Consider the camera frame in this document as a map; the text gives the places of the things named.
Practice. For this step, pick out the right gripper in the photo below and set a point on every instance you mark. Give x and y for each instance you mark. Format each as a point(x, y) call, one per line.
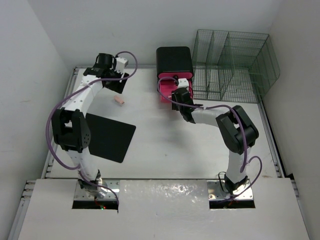
point(175, 106)

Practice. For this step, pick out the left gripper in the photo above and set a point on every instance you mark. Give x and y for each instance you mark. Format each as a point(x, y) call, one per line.
point(117, 87)

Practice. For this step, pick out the pink top drawer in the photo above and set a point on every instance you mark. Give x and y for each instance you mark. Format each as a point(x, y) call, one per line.
point(171, 75)

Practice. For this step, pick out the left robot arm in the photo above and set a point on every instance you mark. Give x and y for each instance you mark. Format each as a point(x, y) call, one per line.
point(69, 125)

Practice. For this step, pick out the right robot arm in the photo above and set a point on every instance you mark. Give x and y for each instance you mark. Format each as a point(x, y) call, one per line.
point(238, 132)

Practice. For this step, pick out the pink eraser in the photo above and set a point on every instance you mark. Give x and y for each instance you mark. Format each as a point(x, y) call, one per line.
point(119, 100)

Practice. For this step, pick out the black drawer cabinet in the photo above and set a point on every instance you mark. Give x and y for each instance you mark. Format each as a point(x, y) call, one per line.
point(173, 59)

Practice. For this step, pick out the black mouse pad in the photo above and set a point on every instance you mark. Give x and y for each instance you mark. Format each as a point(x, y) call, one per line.
point(110, 139)

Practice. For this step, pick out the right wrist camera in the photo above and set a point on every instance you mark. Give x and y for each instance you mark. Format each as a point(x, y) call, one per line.
point(183, 83)

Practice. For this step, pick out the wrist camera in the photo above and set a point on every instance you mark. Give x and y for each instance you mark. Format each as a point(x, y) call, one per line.
point(120, 64)
point(183, 83)

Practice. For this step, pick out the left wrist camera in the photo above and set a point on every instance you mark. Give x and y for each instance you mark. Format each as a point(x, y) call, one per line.
point(120, 64)

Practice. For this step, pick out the green wire mesh organizer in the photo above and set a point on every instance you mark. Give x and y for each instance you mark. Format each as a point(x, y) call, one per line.
point(233, 66)

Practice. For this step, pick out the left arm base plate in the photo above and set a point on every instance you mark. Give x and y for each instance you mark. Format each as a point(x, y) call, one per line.
point(86, 192)

